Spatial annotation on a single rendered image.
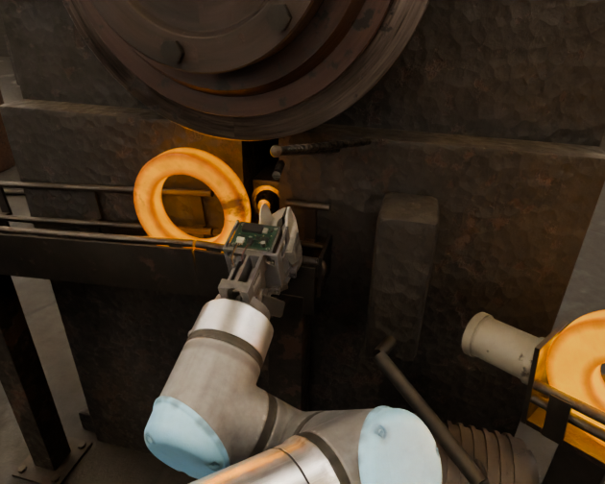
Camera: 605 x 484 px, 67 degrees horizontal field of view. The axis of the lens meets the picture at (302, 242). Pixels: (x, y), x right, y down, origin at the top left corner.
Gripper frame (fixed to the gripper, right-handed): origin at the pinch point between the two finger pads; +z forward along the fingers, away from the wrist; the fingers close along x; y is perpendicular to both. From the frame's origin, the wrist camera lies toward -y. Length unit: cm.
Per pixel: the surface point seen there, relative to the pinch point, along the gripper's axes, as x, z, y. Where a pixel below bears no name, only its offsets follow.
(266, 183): 5.7, 8.2, -0.6
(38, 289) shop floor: 119, 33, -89
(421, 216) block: -19.7, -2.6, 6.1
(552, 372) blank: -36.0, -17.6, -1.2
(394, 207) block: -16.1, -1.0, 5.6
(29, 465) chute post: 65, -29, -69
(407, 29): -15.3, 3.4, 27.3
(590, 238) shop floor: -106, 138, -124
